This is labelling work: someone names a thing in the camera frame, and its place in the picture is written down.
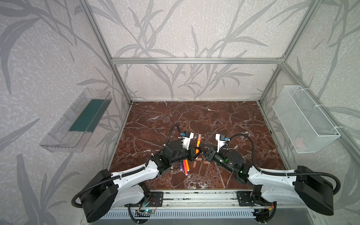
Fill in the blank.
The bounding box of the orange highlighter pen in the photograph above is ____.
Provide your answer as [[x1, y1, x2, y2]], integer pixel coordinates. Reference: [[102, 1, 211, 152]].
[[196, 140, 201, 154], [185, 160, 190, 172]]

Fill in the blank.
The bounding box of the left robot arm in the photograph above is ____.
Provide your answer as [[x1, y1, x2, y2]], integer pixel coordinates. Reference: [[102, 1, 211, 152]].
[[71, 141, 202, 223]]

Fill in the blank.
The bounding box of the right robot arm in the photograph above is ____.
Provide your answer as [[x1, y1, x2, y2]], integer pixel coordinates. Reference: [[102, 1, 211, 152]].
[[198, 144, 335, 216]]

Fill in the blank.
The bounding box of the pink highlighter pen near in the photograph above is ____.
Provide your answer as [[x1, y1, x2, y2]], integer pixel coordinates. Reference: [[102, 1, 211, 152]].
[[183, 160, 188, 176]]

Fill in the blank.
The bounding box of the green circuit board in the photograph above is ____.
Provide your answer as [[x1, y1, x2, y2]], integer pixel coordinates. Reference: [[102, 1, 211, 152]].
[[135, 209, 156, 218]]

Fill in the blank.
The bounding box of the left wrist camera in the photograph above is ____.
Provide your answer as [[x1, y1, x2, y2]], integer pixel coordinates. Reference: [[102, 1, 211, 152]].
[[181, 131, 194, 150]]

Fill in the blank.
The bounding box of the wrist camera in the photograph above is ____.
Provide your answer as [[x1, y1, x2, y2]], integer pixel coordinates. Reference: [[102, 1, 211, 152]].
[[215, 134, 230, 153], [181, 131, 194, 150]]

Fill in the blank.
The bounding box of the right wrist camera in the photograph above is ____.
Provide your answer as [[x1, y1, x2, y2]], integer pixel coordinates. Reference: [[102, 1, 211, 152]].
[[215, 134, 230, 153]]

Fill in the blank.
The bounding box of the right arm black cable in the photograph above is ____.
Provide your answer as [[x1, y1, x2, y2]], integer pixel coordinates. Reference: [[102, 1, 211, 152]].
[[226, 133, 341, 196]]

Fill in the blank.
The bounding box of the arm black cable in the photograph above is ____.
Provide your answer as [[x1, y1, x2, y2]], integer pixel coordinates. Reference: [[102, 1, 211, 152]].
[[71, 123, 182, 209], [226, 133, 341, 196]]

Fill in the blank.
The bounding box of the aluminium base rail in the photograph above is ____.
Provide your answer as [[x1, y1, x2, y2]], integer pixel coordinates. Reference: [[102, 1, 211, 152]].
[[100, 185, 306, 212]]

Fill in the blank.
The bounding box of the white wire mesh basket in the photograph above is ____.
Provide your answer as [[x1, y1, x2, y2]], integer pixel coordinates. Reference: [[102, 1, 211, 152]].
[[272, 85, 341, 154]]

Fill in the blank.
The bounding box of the clear plastic wall bin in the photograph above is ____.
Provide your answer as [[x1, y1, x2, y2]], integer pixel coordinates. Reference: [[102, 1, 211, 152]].
[[39, 88, 113, 153]]

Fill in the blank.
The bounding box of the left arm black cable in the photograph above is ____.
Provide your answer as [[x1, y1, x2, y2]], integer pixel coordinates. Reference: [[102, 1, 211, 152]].
[[71, 123, 182, 209]]

